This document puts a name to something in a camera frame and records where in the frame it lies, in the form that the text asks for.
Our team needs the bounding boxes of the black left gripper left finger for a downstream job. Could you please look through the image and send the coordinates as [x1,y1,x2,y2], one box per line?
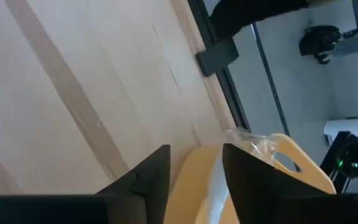
[95,144,172,224]

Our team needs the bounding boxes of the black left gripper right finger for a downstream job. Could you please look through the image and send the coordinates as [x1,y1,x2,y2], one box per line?
[221,142,331,224]

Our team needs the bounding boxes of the plastic wrapped toothbrush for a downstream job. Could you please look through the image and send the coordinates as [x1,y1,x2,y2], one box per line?
[202,128,279,224]

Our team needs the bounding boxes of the yellow plastic tray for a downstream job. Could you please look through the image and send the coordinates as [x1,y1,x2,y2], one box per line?
[163,133,337,224]

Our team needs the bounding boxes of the black device green lights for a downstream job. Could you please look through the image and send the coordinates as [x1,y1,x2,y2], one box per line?
[335,136,358,180]

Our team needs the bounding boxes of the white box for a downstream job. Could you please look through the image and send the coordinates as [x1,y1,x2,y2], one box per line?
[323,116,358,146]

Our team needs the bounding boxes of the black caster wheel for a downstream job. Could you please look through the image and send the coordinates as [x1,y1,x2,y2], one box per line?
[298,24,343,65]

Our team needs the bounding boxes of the black bulky object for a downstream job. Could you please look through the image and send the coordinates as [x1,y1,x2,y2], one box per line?
[209,0,310,40]

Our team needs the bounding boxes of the grey metal bar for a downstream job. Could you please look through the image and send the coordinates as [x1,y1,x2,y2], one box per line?
[331,23,358,57]

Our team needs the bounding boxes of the black stand frame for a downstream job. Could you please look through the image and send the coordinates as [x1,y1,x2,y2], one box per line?
[319,131,353,194]

